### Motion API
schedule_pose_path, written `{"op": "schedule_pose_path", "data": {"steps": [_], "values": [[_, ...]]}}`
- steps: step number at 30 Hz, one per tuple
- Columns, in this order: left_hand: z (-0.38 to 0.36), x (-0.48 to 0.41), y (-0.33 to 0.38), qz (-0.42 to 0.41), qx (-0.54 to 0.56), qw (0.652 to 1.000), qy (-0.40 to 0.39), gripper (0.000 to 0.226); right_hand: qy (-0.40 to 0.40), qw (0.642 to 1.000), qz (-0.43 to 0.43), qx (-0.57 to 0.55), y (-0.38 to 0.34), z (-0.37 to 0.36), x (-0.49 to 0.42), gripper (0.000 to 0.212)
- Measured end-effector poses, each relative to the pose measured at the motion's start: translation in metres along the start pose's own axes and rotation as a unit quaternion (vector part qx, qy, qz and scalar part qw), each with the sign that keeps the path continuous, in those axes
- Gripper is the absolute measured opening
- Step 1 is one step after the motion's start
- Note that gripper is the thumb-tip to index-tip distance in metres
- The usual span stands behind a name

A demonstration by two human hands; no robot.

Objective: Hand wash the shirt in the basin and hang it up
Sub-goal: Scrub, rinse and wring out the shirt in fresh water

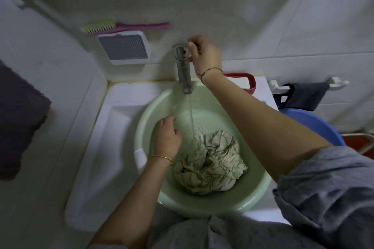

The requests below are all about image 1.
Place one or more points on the blue plastic basin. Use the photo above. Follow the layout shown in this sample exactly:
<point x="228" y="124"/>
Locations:
<point x="321" y="126"/>

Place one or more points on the red bucket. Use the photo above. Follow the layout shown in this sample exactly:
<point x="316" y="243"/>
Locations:
<point x="360" y="142"/>

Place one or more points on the person's left hand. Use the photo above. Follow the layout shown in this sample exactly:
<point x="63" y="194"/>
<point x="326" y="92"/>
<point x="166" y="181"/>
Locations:
<point x="166" y="140"/>

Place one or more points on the white wall towel rack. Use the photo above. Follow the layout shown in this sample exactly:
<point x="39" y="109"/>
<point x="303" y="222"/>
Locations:
<point x="339" y="82"/>

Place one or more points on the person's right hand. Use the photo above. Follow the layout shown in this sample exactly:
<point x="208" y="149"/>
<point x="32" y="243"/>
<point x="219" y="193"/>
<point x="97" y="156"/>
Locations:
<point x="206" y="53"/>

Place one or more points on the white wall box grey ribbed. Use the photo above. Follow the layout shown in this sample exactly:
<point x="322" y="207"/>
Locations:
<point x="122" y="47"/>

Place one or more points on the dark grey cloth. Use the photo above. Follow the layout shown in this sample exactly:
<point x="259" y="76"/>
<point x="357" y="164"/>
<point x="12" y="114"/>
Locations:
<point x="306" y="95"/>

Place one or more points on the white ceramic sink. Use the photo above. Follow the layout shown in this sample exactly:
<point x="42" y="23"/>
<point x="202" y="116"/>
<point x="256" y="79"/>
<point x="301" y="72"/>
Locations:
<point x="96" y="155"/>

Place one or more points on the green and pink scrub brush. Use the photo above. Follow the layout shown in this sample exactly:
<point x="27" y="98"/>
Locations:
<point x="137" y="27"/>

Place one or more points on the person's right forearm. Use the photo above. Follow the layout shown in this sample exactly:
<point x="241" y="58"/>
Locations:
<point x="268" y="132"/>

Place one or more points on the metal faucet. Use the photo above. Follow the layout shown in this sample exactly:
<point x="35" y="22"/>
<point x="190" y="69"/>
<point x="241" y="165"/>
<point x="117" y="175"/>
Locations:
<point x="183" y="70"/>

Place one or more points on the cream leaf-patterned clothes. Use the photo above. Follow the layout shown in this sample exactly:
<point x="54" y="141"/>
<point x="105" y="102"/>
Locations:
<point x="210" y="164"/>

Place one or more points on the gold bangle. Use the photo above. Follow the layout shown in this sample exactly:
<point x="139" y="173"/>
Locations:
<point x="162" y="157"/>

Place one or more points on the dark purple towel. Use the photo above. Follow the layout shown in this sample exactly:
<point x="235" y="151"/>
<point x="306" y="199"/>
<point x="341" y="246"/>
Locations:
<point x="20" y="123"/>

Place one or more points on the red soap dish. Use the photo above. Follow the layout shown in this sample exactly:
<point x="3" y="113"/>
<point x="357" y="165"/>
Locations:
<point x="248" y="81"/>

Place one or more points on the light green plastic basin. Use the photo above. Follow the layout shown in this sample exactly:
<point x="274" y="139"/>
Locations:
<point x="251" y="187"/>

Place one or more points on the person's left forearm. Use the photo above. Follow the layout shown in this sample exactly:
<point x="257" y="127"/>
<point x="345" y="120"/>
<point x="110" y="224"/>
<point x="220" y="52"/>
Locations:
<point x="131" y="205"/>

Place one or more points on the person's grey patterned shirt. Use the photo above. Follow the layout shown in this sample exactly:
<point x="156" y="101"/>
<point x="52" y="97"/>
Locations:
<point x="327" y="193"/>

